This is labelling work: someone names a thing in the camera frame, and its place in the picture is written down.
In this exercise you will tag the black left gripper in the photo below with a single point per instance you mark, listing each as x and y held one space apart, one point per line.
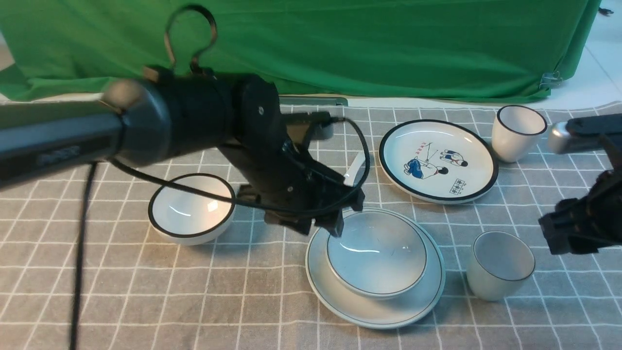
293 189

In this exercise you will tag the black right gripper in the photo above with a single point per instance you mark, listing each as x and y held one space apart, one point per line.
581 226

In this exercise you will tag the light blue ceramic cup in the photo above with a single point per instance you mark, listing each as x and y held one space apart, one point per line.
499 263

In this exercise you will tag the light blue ceramic bowl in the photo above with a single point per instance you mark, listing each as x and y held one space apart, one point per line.
378 254

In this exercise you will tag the white ceramic spoon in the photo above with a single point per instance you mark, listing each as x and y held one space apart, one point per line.
352 175

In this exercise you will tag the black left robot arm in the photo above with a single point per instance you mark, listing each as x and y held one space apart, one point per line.
138 123

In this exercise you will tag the white bowl black rim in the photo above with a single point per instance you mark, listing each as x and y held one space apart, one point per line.
187 219

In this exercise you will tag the white cup black rim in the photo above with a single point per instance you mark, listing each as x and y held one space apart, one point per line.
515 131

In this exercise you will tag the light blue ceramic plate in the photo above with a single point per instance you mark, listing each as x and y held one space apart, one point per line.
370 312

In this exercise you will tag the white plate with cartoon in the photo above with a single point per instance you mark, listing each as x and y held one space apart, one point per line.
438 161

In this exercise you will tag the metal binder clip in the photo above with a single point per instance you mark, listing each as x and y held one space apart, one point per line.
550 80

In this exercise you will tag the green backdrop cloth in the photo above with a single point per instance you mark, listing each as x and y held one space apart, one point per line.
466 50

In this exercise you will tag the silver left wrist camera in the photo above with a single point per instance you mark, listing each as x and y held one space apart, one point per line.
309 126

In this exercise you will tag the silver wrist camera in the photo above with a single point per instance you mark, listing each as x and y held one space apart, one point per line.
309 126
586 134

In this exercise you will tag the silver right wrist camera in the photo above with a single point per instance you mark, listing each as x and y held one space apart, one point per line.
586 134

